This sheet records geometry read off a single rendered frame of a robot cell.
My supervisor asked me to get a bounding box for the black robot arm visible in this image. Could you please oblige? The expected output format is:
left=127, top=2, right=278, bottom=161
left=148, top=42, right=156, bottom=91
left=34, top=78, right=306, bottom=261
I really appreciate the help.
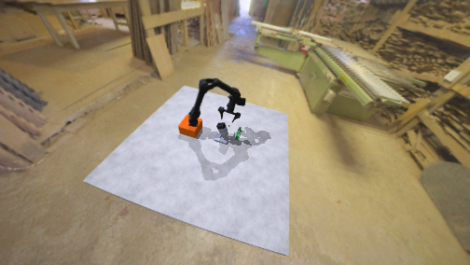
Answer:
left=187, top=78, right=246, bottom=127

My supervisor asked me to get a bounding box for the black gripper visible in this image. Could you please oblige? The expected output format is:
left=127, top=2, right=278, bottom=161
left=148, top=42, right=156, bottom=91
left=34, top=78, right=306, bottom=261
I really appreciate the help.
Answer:
left=217, top=104, right=241, bottom=122

